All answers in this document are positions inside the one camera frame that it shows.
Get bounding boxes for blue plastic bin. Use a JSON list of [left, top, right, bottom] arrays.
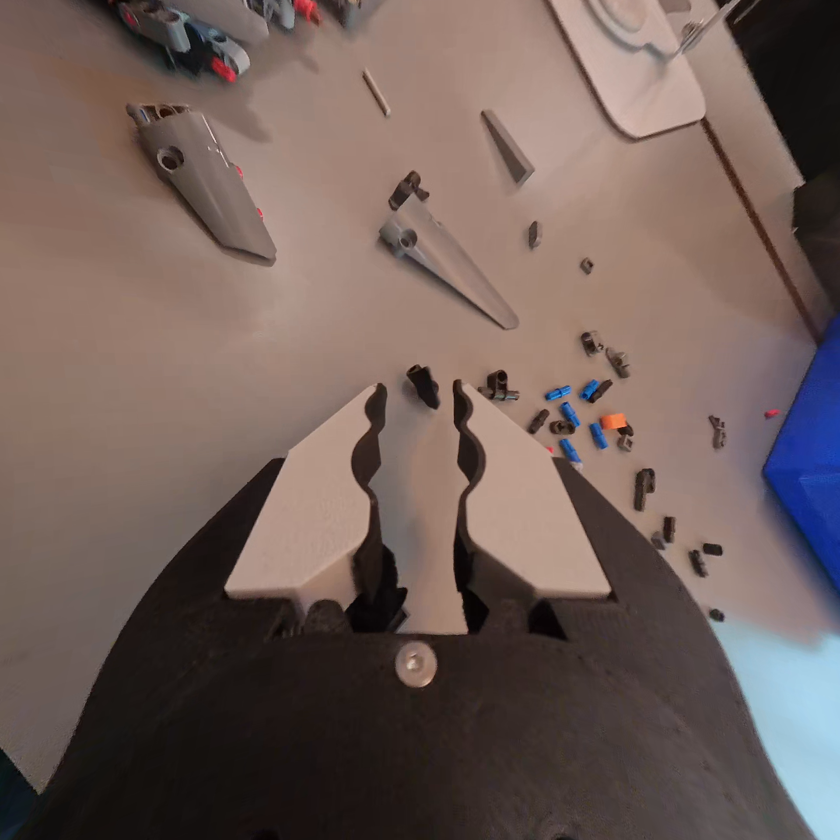
[[763, 333, 840, 586]]

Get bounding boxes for grey lego wedge piece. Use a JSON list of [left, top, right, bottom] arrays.
[[480, 109, 536, 187]]

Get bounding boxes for narrow grey lego panel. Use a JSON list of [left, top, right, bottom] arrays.
[[378, 171, 521, 331]]

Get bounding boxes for large grey lego model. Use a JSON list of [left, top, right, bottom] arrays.
[[105, 0, 254, 84]]

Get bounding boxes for white metal book stand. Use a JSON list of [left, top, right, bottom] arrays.
[[545, 0, 756, 140]]

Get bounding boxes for scattered small lego pieces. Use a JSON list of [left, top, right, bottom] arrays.
[[525, 220, 783, 624]]

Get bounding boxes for wide grey lego panel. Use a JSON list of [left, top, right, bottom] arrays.
[[125, 101, 278, 267]]

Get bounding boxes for grey lego axle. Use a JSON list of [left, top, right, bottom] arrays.
[[361, 68, 392, 118]]

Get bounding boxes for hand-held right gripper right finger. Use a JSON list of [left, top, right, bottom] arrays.
[[453, 379, 613, 622]]

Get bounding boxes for black lego connector piece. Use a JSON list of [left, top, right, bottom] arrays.
[[406, 364, 442, 412]]

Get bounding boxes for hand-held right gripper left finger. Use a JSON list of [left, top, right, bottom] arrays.
[[224, 384, 403, 626]]

